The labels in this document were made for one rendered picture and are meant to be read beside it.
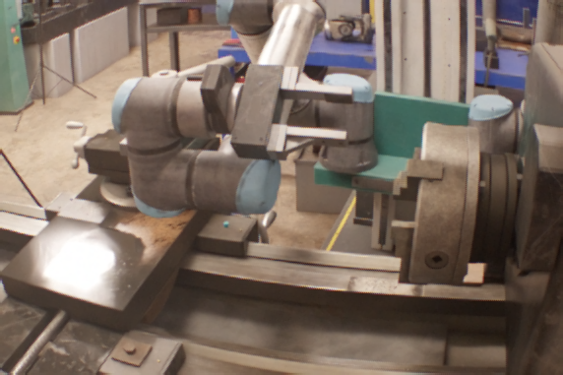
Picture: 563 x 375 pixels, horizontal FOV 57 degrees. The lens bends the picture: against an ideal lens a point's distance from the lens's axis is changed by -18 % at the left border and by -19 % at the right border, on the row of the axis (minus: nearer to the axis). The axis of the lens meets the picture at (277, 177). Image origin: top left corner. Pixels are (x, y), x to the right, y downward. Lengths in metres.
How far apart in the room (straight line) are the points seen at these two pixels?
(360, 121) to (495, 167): 1.01
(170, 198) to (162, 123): 0.12
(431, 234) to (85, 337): 0.61
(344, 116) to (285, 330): 0.80
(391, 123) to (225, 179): 1.15
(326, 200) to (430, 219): 2.29
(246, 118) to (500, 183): 0.38
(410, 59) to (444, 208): 1.21
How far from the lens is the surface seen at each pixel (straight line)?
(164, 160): 0.93
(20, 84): 5.45
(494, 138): 1.79
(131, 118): 0.91
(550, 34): 1.60
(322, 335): 1.23
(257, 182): 0.88
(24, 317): 1.13
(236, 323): 1.28
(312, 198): 3.10
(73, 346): 1.03
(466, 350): 1.23
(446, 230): 0.83
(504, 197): 0.87
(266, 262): 1.27
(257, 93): 0.86
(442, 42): 1.96
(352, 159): 1.88
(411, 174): 0.82
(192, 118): 0.86
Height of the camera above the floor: 1.54
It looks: 26 degrees down
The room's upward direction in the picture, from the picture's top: 2 degrees counter-clockwise
